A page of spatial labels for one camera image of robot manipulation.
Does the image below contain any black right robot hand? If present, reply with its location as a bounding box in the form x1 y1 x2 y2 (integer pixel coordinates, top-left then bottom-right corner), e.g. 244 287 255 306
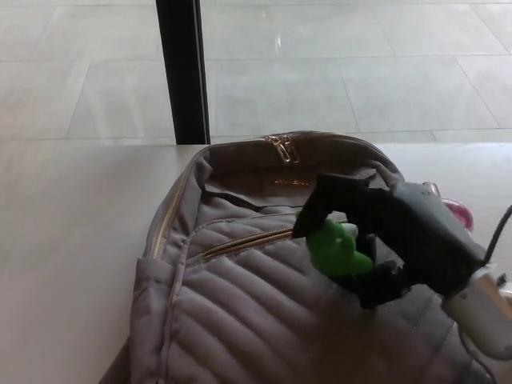
291 172 488 311

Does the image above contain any green plush keychain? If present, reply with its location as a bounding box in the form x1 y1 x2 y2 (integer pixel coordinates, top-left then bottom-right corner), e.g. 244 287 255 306
294 210 375 278

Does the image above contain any grey quilted backpack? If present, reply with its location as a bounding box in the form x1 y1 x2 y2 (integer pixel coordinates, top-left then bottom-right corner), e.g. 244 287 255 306
98 130 495 384

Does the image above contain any pink transparent bottle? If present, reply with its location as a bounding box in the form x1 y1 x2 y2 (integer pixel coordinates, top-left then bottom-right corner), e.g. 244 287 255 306
419 180 475 234

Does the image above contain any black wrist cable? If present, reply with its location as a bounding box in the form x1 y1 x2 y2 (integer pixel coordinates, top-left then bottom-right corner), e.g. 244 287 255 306
484 204 512 266

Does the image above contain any black window frame post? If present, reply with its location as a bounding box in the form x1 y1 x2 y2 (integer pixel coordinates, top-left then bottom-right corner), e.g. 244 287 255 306
155 0 212 146

